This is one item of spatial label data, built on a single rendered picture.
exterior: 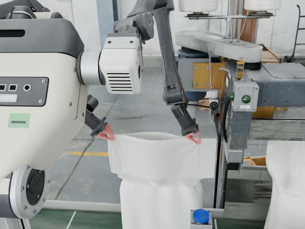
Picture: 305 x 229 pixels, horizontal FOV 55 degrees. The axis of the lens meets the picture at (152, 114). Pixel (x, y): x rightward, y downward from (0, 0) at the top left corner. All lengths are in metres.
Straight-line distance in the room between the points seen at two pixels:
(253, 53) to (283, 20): 5.33
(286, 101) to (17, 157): 0.85
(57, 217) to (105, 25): 4.52
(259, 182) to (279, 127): 0.49
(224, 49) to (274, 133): 0.41
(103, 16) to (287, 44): 3.64
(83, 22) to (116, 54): 5.83
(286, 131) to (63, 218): 1.32
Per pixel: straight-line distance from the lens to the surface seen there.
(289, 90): 1.10
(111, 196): 2.62
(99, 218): 1.87
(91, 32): 6.52
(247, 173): 1.69
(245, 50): 1.15
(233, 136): 1.13
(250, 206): 1.84
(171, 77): 1.19
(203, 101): 4.14
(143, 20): 0.88
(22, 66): 0.79
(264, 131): 1.32
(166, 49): 1.20
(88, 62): 0.76
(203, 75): 1.42
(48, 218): 1.96
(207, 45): 1.29
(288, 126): 1.34
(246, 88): 1.01
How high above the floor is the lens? 1.64
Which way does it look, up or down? 24 degrees down
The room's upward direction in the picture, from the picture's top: 2 degrees counter-clockwise
